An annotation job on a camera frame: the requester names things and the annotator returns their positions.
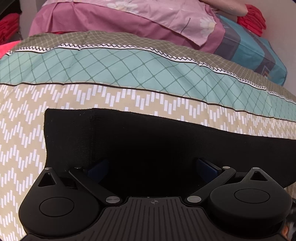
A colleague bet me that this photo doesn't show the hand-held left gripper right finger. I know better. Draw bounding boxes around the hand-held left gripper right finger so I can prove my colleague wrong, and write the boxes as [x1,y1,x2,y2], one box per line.
[185,158,267,205]

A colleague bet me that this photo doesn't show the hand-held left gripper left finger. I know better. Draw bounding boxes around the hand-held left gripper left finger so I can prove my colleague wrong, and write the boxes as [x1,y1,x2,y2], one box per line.
[37,159,123,205]

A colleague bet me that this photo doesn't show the black pants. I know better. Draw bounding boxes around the black pants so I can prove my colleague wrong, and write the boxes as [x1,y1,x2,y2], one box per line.
[44,108,296,202]

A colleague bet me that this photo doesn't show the patterned beige teal quilt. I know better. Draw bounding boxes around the patterned beige teal quilt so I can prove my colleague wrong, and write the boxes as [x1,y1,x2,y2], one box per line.
[0,30,296,241]

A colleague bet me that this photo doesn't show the blue grey striped pillow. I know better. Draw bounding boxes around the blue grey striped pillow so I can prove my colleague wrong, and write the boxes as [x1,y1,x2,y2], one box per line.
[214,15,289,85]

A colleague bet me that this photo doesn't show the mauve pink bedding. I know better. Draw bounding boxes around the mauve pink bedding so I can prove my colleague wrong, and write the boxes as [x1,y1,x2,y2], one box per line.
[28,3,226,53]

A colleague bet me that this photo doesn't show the pink fuzzy blanket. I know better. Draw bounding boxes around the pink fuzzy blanket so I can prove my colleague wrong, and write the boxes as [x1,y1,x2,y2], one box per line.
[0,40,22,59]

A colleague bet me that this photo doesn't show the stack of red clothes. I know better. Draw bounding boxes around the stack of red clothes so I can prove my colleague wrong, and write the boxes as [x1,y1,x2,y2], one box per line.
[238,3,267,37]
[0,13,21,45]

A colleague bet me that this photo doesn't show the light pink floral cloth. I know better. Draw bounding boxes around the light pink floral cloth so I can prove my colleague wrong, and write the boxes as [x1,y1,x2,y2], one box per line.
[74,0,219,46]

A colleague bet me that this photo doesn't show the pale beige cloth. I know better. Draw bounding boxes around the pale beige cloth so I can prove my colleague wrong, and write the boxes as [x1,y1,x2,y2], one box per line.
[201,0,249,17]

